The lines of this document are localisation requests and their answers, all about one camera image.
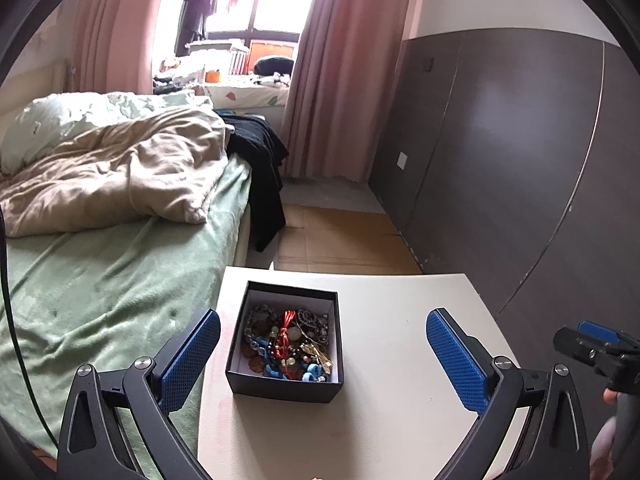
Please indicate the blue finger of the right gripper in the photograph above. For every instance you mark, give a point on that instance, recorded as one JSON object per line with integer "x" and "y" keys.
{"x": 604, "y": 334}

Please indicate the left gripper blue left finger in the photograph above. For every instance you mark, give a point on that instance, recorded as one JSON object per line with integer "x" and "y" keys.
{"x": 93, "y": 440}

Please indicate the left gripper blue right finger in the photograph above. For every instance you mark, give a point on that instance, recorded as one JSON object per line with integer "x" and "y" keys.
{"x": 552, "y": 443}

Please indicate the black jewelry box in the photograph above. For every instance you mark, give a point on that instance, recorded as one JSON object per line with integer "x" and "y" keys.
{"x": 301, "y": 384}

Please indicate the silver chain red cord jewelry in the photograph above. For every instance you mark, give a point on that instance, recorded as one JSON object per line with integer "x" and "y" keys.
{"x": 295, "y": 337}

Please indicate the person's right hand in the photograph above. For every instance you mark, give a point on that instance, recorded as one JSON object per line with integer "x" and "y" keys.
{"x": 601, "y": 464}

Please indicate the green bed sheet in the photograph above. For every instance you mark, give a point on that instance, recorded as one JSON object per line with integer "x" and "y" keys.
{"x": 106, "y": 297}

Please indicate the dark grey wardrobe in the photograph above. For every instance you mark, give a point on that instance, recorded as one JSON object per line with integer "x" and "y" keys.
{"x": 522, "y": 174}

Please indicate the flattened cardboard sheets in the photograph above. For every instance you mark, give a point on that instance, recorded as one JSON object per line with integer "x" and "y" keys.
{"x": 325, "y": 240}

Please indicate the beige duvet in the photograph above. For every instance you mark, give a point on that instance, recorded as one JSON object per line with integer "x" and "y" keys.
{"x": 166, "y": 166}

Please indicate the black clothing on bed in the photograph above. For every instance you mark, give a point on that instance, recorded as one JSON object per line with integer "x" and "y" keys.
{"x": 254, "y": 141}

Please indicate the light green pillow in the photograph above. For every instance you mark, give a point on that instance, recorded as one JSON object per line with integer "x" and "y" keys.
{"x": 34, "y": 131}

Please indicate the pink curtain right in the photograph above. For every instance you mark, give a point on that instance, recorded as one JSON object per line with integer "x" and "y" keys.
{"x": 341, "y": 85}

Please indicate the pink curtain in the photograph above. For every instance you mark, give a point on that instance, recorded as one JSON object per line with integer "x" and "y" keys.
{"x": 112, "y": 48}
{"x": 341, "y": 85}

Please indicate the white leaf-patterned cot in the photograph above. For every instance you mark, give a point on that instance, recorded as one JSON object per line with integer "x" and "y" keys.
{"x": 243, "y": 97}

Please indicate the black item on cot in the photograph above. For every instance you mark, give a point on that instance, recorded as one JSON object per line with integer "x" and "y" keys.
{"x": 273, "y": 64}

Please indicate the pink curtain left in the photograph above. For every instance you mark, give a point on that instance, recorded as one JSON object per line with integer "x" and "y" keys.
{"x": 112, "y": 48}

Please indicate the hanging dark garment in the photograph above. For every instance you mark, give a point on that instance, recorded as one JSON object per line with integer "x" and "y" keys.
{"x": 192, "y": 23}

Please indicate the white wall socket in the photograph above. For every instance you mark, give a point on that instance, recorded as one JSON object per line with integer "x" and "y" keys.
{"x": 401, "y": 161}

